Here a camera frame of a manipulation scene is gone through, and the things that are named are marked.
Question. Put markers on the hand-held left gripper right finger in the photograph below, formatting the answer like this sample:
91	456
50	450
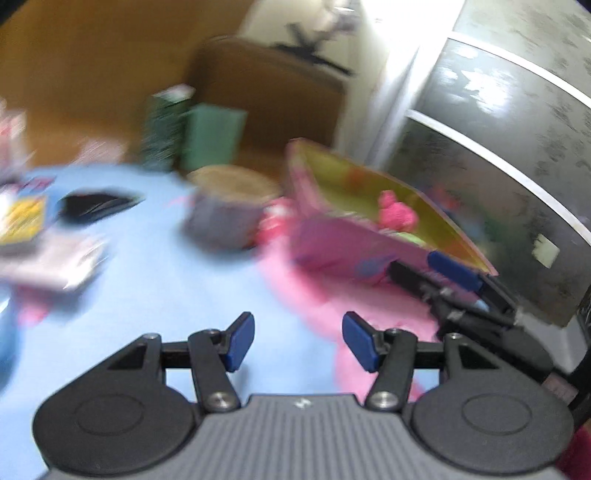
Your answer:
362	342

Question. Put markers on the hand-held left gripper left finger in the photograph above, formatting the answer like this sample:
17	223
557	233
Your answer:
240	342

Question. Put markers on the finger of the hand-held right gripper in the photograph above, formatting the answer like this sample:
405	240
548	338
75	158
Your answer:
411	277
455	271

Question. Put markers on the pink fluffy cloth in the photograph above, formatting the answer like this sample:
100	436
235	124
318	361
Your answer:
397	212

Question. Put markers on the pink biscuit tin box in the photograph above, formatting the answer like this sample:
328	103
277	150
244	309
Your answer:
337	249

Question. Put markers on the white tissue packet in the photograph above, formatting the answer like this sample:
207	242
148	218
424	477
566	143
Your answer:
60	261

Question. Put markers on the black pouch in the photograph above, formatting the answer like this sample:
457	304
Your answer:
97	204

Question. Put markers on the pale door sticker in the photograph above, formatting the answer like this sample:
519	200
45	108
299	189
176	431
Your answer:
545	251

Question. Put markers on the blue cartoon pig tablecloth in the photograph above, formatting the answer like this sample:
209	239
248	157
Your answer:
161	286

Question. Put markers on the paper label tin can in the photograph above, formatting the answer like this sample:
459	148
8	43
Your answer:
226	207

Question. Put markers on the frosted glass sliding door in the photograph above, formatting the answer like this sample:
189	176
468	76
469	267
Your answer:
498	138

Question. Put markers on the green drink carton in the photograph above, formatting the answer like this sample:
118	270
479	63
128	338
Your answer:
164	129

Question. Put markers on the brown woven chair back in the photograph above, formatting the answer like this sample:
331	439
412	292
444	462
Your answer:
277	92

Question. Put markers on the yellow packet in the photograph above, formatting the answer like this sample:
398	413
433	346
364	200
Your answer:
23	219

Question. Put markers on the wood pattern wall panel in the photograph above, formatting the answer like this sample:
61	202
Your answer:
92	69

